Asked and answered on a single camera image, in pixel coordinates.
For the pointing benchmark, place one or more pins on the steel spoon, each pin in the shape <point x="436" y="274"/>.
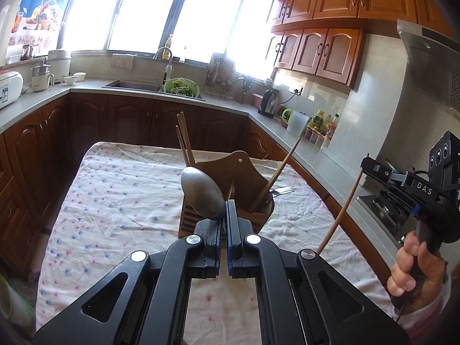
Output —
<point x="203" y="204"/>

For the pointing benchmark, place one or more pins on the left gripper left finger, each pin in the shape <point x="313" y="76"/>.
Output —
<point x="142" y="300"/>

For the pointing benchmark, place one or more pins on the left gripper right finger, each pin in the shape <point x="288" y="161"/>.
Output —
<point x="301" y="298"/>

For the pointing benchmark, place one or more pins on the green vegetable colander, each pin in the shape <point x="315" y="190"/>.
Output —
<point x="183" y="87"/>

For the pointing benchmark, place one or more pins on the upper wooden cabinets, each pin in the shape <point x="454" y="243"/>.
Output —
<point x="325" y="38"/>

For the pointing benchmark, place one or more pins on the white round cooker pot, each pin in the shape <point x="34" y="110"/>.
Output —
<point x="60" y="61"/>

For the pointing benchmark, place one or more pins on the fruit beach poster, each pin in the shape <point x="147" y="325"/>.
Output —
<point x="37" y="23"/>

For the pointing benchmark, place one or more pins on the long bamboo chopstick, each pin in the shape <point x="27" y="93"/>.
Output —
<point x="184" y="130"/>

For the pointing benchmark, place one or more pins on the wooden utensil holder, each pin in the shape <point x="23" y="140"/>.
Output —
<point x="238" y="179"/>

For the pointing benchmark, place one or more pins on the steel range hood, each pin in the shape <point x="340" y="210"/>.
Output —
<point x="433" y="60"/>

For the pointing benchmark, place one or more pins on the white plastic jug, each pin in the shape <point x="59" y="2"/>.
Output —
<point x="297" y="123"/>

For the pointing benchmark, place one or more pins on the white floral tablecloth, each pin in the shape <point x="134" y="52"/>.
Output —
<point x="126" y="198"/>

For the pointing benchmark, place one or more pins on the black electric kettle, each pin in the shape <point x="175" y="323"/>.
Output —
<point x="270" y="101"/>

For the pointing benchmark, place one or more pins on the small white blender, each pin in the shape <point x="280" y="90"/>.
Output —
<point x="42" y="78"/>

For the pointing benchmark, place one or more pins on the carved brown chopstick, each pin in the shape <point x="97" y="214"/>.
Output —
<point x="341" y="213"/>
<point x="257" y="202"/>

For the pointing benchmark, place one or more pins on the white rice cooker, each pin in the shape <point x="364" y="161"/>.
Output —
<point x="11" y="84"/>

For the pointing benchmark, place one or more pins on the kitchen faucet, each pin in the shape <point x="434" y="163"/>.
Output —
<point x="166" y="56"/>

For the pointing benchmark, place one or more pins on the knife rack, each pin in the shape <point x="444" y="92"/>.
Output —
<point x="220" y="75"/>

